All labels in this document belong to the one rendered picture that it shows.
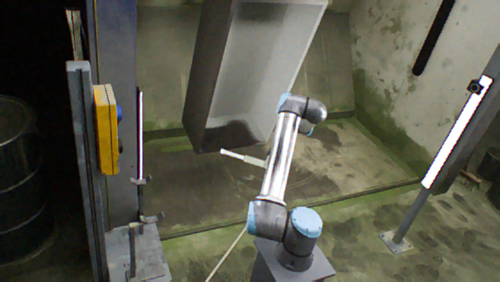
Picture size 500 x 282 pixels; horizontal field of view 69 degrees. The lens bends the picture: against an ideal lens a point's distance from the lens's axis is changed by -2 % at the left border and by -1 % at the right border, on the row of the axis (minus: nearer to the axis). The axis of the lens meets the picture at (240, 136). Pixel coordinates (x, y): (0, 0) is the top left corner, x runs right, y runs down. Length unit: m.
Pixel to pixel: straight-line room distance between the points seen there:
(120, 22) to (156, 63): 1.93
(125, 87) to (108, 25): 0.28
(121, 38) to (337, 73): 3.13
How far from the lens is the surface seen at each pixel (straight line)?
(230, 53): 2.59
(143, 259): 1.60
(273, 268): 1.84
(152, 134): 3.41
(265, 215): 1.69
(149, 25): 3.50
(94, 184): 1.26
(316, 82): 4.14
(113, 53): 1.57
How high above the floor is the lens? 2.09
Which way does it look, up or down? 34 degrees down
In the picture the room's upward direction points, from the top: 11 degrees clockwise
